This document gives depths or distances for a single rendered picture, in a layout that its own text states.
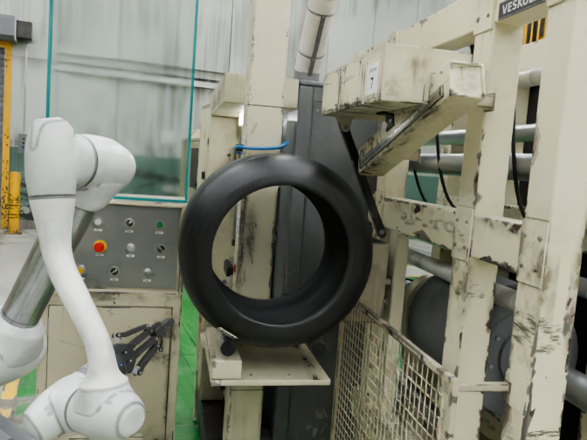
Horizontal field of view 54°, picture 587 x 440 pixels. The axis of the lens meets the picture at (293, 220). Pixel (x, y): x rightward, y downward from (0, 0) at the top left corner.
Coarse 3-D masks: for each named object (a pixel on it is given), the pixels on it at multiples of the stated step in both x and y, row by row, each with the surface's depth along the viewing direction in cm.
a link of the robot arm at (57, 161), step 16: (32, 128) 129; (48, 128) 128; (64, 128) 130; (32, 144) 127; (48, 144) 127; (64, 144) 129; (80, 144) 133; (32, 160) 127; (48, 160) 127; (64, 160) 128; (80, 160) 132; (96, 160) 137; (32, 176) 127; (48, 176) 127; (64, 176) 128; (80, 176) 133; (32, 192) 127; (48, 192) 127; (64, 192) 129
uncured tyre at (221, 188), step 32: (256, 160) 169; (288, 160) 170; (224, 192) 165; (320, 192) 170; (352, 192) 176; (192, 224) 166; (352, 224) 173; (192, 256) 165; (352, 256) 174; (192, 288) 168; (224, 288) 197; (320, 288) 203; (352, 288) 176; (224, 320) 169; (256, 320) 171; (288, 320) 198; (320, 320) 175
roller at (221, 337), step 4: (216, 332) 190; (220, 332) 183; (220, 336) 179; (224, 336) 177; (220, 340) 176; (224, 340) 173; (228, 340) 173; (232, 340) 175; (220, 344) 174; (224, 344) 172; (228, 344) 172; (232, 344) 173; (220, 348) 172; (224, 348) 172; (228, 348) 172; (232, 348) 173; (224, 352) 172; (228, 352) 172; (232, 352) 173
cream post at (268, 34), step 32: (256, 0) 199; (288, 0) 201; (256, 32) 200; (288, 32) 203; (256, 64) 201; (256, 96) 202; (256, 128) 204; (256, 192) 206; (256, 224) 207; (256, 256) 209; (256, 288) 210; (224, 416) 221; (256, 416) 215
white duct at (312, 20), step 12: (312, 0) 240; (324, 0) 237; (336, 0) 240; (312, 12) 242; (324, 12) 241; (312, 24) 245; (324, 24) 245; (312, 36) 248; (324, 36) 249; (300, 48) 256; (312, 48) 252; (324, 48) 256; (300, 60) 258
